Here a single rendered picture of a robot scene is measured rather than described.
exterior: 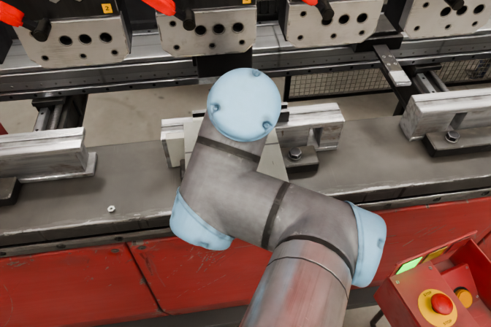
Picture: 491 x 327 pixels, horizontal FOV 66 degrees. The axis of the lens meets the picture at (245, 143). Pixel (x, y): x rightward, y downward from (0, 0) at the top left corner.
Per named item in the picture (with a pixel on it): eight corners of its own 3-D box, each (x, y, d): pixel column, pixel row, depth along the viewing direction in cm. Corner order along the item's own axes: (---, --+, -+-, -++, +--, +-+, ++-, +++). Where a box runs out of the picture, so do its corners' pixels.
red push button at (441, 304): (434, 322, 72) (442, 317, 69) (421, 303, 74) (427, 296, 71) (451, 314, 73) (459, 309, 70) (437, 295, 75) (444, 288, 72)
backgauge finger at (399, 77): (375, 93, 84) (382, 74, 80) (340, 29, 101) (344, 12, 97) (427, 87, 85) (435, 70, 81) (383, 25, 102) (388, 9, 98)
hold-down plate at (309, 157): (182, 186, 80) (180, 178, 78) (181, 166, 84) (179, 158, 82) (318, 171, 83) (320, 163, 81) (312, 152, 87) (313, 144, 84)
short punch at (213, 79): (199, 87, 70) (193, 44, 63) (198, 81, 72) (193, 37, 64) (251, 82, 71) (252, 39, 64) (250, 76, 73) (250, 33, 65)
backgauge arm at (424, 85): (424, 144, 106) (444, 109, 96) (351, 23, 148) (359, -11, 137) (451, 141, 107) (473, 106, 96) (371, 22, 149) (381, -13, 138)
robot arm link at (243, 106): (193, 132, 36) (221, 50, 37) (197, 136, 47) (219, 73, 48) (269, 158, 37) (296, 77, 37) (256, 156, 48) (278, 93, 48)
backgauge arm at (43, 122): (39, 187, 96) (13, 152, 86) (77, 44, 138) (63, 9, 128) (70, 183, 97) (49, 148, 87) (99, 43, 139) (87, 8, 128)
